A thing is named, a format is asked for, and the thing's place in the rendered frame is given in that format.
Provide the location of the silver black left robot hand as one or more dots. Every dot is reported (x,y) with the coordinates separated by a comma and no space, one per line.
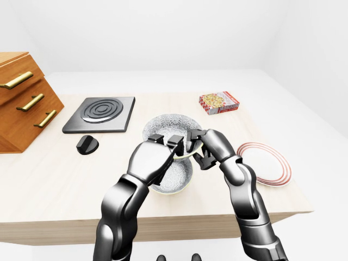
(148,160)

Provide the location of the round black stove knob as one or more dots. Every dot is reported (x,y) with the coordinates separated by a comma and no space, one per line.
(86,145)

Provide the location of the large wooden drawer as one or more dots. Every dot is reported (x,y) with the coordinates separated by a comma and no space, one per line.
(13,95)

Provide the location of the small wooden drawer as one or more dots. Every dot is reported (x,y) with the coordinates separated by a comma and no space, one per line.
(24,133)

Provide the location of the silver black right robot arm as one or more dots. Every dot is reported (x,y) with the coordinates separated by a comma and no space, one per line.
(250,201)

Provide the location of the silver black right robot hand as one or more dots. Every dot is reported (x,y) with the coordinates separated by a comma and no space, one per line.
(217,144)

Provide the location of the red printed food box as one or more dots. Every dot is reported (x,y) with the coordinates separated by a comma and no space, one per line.
(217,102)

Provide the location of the patterned black white bowl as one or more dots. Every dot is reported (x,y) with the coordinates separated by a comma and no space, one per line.
(168,125)
(178,176)

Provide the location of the small dark rounded shape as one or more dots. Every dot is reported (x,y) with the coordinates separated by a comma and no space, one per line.
(161,258)
(196,257)

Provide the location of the wooden cabinet with drawers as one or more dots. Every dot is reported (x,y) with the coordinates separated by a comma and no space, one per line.
(16,138)

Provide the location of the white plate with red rings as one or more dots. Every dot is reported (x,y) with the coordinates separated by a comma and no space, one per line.
(265,166)

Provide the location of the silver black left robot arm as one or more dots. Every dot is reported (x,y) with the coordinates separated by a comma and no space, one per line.
(119,212)

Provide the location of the flat dark stove plate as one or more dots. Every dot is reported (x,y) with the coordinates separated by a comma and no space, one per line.
(114,119)

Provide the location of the medium wooden drawer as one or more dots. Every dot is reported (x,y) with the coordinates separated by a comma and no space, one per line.
(11,114)

